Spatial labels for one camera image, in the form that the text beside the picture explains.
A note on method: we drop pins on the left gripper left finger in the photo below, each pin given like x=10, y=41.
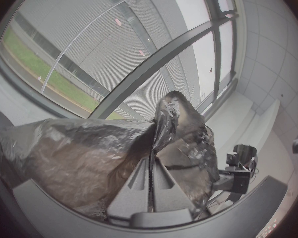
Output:
x=135, y=194

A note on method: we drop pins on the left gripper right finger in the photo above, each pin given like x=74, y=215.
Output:
x=167, y=194

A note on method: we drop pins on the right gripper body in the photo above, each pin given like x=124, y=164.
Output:
x=240, y=182

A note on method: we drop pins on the black plastic bag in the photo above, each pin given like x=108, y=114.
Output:
x=77, y=145

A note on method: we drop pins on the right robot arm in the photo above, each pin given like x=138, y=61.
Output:
x=245, y=152

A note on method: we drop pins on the window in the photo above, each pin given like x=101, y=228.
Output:
x=164, y=56

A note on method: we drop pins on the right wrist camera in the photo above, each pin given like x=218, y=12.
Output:
x=231, y=159

